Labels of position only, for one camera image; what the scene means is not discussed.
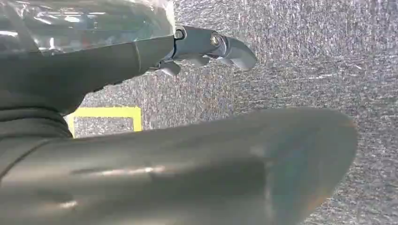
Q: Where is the yellow floor tape square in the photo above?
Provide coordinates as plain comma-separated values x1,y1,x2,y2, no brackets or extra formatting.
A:
64,106,143,139

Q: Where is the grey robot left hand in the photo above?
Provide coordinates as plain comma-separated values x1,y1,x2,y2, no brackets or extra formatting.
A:
0,0,359,225

